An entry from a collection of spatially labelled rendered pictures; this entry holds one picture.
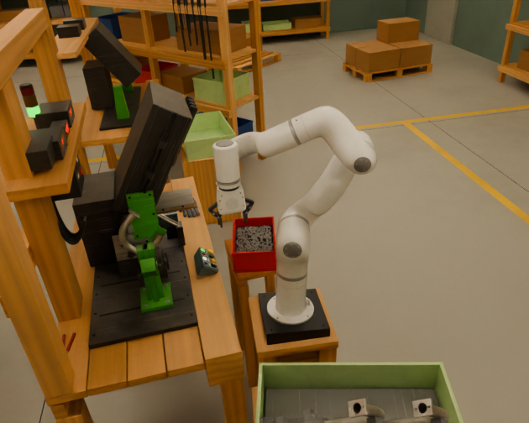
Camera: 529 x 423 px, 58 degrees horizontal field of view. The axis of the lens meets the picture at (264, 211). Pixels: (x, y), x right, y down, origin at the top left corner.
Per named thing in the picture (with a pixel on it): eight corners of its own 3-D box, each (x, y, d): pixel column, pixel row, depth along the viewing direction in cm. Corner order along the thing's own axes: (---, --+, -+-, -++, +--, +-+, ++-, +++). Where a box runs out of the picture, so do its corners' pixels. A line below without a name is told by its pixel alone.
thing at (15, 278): (94, 195, 291) (49, 27, 241) (72, 393, 167) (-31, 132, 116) (79, 197, 289) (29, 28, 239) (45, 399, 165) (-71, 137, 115)
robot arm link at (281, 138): (291, 107, 166) (215, 142, 175) (290, 124, 152) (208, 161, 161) (301, 129, 170) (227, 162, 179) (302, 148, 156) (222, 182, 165)
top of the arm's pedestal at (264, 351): (319, 294, 214) (319, 287, 212) (338, 347, 187) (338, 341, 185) (248, 304, 211) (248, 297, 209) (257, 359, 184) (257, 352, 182)
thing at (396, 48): (404, 61, 844) (408, 16, 805) (432, 72, 779) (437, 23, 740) (343, 70, 814) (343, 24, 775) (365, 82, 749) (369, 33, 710)
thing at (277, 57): (248, 55, 937) (247, 32, 914) (280, 60, 893) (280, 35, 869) (205, 70, 860) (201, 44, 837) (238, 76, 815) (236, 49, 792)
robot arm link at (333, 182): (269, 242, 174) (273, 221, 188) (297, 258, 177) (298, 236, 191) (355, 134, 152) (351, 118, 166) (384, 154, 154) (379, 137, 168)
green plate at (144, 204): (160, 230, 222) (152, 186, 216) (160, 235, 215) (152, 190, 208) (135, 235, 220) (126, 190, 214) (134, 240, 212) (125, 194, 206)
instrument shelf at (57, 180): (86, 109, 236) (85, 101, 234) (70, 193, 161) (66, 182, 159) (33, 116, 232) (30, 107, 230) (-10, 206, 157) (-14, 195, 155)
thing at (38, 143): (57, 152, 177) (52, 134, 173) (52, 169, 164) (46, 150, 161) (37, 154, 176) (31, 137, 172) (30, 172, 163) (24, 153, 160)
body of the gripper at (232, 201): (216, 190, 166) (219, 217, 172) (244, 185, 168) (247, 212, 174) (212, 180, 172) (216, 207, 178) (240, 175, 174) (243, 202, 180)
